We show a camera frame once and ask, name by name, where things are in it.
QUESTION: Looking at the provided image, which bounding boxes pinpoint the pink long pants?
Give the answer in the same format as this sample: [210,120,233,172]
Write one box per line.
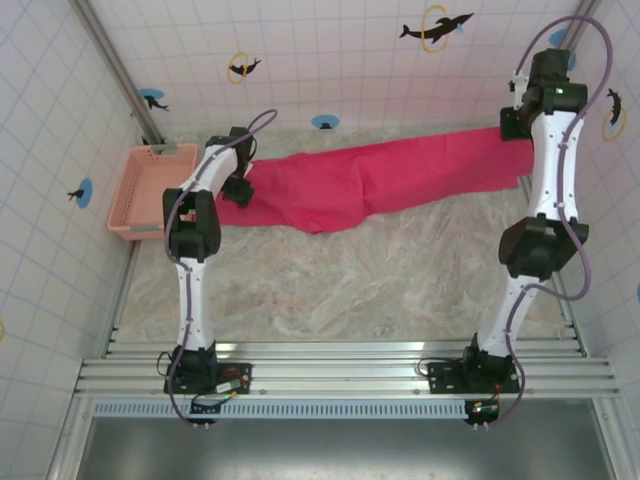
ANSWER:
[214,126,536,236]

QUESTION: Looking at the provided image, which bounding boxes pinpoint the pink plastic basket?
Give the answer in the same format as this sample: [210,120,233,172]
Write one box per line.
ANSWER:
[106,143,200,244]

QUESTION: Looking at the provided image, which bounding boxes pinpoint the blue circle dolphin sticker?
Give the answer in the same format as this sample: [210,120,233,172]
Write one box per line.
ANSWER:
[67,178,95,209]
[138,88,170,113]

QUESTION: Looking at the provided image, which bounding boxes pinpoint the small circuit board green light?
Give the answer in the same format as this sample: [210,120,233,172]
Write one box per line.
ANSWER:
[464,397,501,426]

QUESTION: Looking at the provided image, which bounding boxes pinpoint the small dolphin ring sticker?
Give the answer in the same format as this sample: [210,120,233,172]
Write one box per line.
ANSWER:
[227,51,263,84]
[601,88,629,142]

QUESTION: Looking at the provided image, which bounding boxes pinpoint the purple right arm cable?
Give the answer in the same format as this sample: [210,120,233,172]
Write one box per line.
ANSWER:
[492,14,615,431]

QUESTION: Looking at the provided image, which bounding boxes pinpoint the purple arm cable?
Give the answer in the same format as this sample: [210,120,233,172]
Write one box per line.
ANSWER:
[492,14,615,431]
[162,108,279,431]

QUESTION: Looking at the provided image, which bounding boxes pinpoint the aluminium corner post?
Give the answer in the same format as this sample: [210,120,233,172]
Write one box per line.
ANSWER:
[562,0,604,51]
[74,0,167,147]

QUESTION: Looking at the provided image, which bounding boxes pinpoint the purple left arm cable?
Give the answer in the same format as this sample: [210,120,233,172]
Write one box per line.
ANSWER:
[162,108,279,431]

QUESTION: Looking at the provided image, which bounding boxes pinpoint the large dolphin ring sticker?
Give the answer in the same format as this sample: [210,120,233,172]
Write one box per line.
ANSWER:
[398,3,475,54]

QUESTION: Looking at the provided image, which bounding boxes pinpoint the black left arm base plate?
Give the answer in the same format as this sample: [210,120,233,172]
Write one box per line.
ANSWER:
[166,359,254,397]

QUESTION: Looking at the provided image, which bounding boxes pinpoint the small connector module with wires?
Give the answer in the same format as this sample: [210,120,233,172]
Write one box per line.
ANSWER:
[213,367,251,399]

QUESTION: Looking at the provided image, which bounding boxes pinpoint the aluminium frame beam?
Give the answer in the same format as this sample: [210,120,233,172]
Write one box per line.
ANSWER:
[74,341,622,401]

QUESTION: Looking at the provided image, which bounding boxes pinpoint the white slotted cable duct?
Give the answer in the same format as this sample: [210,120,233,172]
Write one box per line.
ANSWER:
[92,399,474,419]

